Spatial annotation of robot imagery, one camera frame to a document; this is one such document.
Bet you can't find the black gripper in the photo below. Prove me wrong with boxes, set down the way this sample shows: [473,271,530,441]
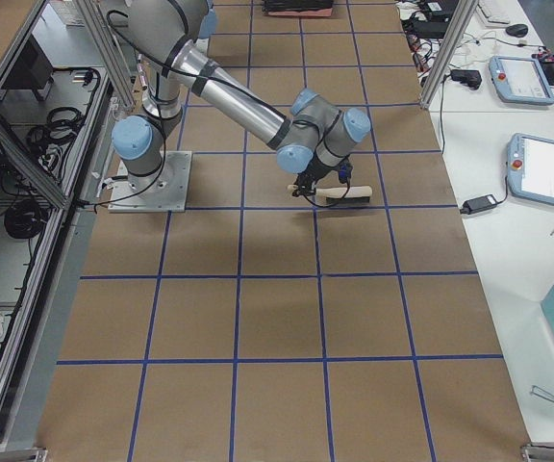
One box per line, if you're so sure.
[293,161,353,190]

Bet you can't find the white hand brush black bristles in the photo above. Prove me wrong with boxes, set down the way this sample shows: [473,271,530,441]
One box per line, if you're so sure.
[288,185,373,206]

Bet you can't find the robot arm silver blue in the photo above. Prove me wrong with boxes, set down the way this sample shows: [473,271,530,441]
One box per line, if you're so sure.
[119,1,372,206]

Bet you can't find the bin with black trash bag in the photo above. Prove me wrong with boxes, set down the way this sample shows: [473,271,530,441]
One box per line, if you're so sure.
[263,0,335,17]

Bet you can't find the black power adapter brick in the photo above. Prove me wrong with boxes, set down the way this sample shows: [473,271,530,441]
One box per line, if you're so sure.
[460,194,499,216]

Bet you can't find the near teach pendant blue grey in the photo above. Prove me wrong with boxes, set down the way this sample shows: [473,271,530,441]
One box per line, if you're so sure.
[506,133,554,206]

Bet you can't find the teach pendant blue grey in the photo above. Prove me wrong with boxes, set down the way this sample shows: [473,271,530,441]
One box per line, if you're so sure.
[506,133,554,206]
[488,56,554,106]

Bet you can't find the far teach pendant blue grey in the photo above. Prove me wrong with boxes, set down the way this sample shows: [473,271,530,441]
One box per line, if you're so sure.
[488,56,554,106]

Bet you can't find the black computer mouse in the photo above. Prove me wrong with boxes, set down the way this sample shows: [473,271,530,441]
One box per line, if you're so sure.
[504,23,529,39]

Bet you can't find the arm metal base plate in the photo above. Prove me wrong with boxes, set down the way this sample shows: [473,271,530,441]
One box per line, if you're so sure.
[108,150,192,213]

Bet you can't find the aluminium frame post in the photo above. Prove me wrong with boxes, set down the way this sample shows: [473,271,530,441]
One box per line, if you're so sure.
[419,0,478,110]

